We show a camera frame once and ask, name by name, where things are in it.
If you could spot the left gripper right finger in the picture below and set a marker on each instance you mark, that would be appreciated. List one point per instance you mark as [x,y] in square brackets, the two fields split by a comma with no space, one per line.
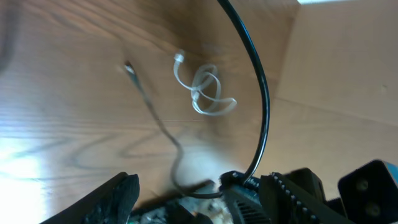
[285,202]

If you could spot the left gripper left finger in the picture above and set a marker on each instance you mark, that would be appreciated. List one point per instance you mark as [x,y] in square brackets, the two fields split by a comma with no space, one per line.
[110,203]

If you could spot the brown cardboard panel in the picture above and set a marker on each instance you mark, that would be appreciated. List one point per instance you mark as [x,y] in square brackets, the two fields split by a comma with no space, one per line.
[342,57]

